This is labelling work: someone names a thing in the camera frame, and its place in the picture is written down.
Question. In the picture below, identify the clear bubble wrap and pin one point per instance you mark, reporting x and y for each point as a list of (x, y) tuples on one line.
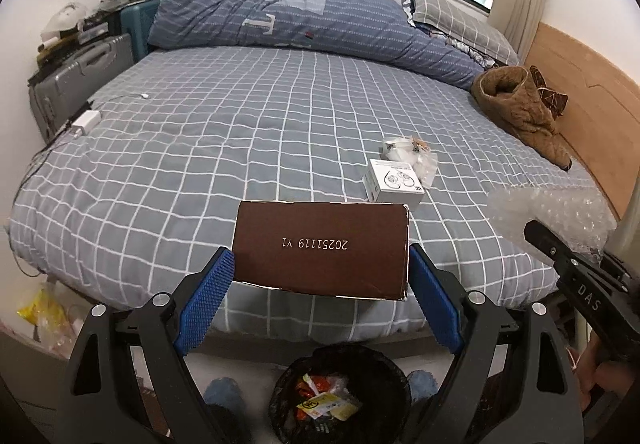
[(555, 209)]

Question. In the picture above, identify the small white printed box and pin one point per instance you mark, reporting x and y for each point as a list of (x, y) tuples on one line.
[(395, 180)]

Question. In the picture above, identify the grey checked pillow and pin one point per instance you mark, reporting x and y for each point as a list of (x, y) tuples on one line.
[(460, 19)]

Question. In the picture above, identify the small clear plastic bag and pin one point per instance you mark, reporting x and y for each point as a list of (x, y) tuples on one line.
[(425, 166)]

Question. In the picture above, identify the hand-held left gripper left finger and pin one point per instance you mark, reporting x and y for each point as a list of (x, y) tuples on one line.
[(205, 304)]

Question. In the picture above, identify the clear plastic bag with items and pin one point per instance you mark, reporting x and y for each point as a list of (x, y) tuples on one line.
[(397, 148)]

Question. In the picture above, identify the brown padded garment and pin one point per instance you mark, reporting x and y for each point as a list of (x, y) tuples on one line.
[(520, 109)]

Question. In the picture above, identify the blue fluffy slipper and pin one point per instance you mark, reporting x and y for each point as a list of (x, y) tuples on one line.
[(225, 394), (422, 381)]

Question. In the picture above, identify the blue striped duvet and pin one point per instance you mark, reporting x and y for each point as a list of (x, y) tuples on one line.
[(280, 19)]

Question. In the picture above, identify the bed with grey checked sheet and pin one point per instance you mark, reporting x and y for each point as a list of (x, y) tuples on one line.
[(225, 134)]

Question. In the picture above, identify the yellow printed packet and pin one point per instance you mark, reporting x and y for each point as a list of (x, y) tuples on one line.
[(325, 408)]

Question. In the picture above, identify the round bin with black bag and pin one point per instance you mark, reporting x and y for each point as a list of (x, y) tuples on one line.
[(285, 399)]

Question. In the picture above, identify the person's right hand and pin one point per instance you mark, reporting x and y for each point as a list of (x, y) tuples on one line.
[(615, 381)]

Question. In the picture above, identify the red plastic bag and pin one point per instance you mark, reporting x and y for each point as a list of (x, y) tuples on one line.
[(307, 391)]

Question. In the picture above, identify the wooden headboard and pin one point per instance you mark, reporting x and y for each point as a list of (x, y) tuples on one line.
[(590, 89)]

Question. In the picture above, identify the white charger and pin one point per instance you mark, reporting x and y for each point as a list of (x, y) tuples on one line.
[(86, 121)]

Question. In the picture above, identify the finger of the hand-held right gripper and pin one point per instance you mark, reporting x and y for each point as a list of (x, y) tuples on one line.
[(547, 244), (620, 271)]

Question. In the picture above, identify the grey hard suitcase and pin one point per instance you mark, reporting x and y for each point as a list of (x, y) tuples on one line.
[(75, 74)]

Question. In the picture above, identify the rectangular cardboard box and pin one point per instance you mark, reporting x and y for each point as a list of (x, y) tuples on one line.
[(320, 246)]

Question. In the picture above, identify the teal hard suitcase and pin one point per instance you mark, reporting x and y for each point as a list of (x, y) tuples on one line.
[(137, 24)]

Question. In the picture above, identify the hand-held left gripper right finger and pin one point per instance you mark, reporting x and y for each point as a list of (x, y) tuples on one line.
[(435, 304)]

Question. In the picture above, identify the yellow plastic bag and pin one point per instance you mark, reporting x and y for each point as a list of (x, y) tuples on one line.
[(42, 316)]

